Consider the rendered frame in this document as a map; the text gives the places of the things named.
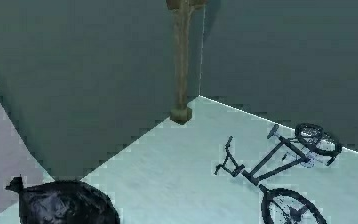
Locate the black bicycle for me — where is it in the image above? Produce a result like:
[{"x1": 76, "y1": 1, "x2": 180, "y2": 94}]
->
[{"x1": 213, "y1": 122, "x2": 343, "y2": 224}]

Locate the black garbage bag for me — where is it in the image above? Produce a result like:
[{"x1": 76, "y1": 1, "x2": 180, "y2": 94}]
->
[{"x1": 5, "y1": 175, "x2": 121, "y2": 224}]

